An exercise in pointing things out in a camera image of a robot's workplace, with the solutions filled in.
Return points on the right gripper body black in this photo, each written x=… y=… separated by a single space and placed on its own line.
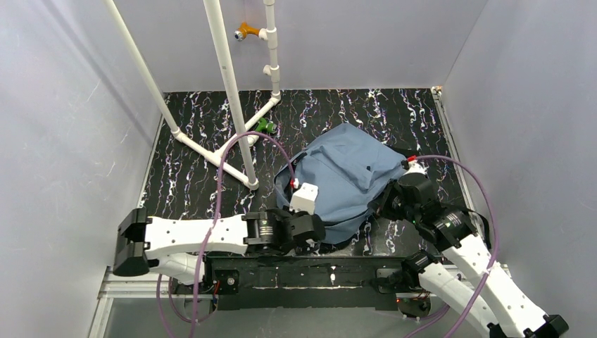
x=386 y=205

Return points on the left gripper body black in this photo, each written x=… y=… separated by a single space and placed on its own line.
x=307 y=226

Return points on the blue backpack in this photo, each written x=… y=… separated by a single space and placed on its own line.
x=350 y=168

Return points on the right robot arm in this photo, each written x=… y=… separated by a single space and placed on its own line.
x=488 y=298

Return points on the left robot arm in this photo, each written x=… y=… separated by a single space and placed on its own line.
x=149 y=244

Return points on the green white pipe fitting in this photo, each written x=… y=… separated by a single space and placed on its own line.
x=265 y=126

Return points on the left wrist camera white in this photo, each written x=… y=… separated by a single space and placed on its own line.
x=303 y=197

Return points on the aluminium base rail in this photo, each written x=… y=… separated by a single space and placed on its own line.
x=274 y=296

